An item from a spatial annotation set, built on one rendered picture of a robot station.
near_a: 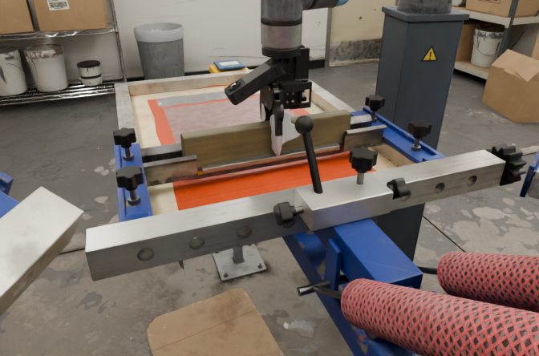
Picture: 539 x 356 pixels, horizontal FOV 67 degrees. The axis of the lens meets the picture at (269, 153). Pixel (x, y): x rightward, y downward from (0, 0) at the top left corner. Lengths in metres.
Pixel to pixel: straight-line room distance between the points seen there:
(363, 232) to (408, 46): 0.80
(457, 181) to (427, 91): 0.62
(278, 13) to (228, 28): 3.88
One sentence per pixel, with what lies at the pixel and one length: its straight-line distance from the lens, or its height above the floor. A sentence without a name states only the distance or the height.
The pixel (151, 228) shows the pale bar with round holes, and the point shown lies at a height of 1.04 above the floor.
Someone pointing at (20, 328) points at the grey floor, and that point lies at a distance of 2.05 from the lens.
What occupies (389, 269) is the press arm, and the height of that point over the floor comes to 1.04.
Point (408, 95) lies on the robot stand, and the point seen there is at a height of 0.97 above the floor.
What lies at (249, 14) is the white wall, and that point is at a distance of 4.65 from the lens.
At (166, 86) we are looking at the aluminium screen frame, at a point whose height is 0.97.
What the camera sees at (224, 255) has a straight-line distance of 2.09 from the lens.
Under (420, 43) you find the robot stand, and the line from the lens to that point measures 1.29.
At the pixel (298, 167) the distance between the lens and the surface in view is 0.87.
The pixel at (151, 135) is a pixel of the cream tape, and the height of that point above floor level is 0.96.
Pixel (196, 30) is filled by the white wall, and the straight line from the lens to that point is 4.54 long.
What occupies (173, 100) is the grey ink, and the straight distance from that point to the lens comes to 1.26.
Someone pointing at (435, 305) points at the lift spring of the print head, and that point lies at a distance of 0.35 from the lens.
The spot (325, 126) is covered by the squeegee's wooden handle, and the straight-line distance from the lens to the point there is 0.87.
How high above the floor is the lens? 1.38
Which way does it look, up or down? 28 degrees down
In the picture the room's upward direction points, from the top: straight up
